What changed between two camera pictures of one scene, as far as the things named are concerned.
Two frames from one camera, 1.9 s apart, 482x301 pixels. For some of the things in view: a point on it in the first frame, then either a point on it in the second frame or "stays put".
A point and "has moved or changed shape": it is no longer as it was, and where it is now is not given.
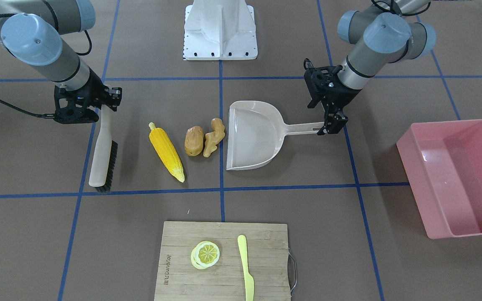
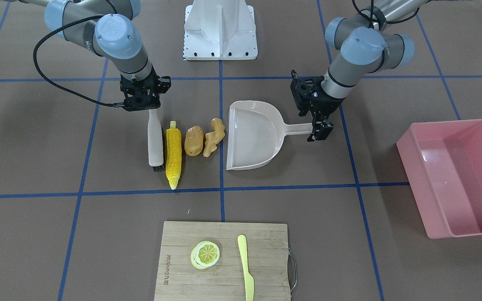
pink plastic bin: (458, 173) stays put
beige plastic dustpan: (256, 133) stays put
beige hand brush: (104, 157) to (155, 140)
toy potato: (194, 141) stays put
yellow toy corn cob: (166, 151) has moved or changed shape
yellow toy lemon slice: (205, 254) stays put
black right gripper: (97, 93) to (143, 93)
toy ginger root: (211, 139) stays put
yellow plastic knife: (249, 281) stays put
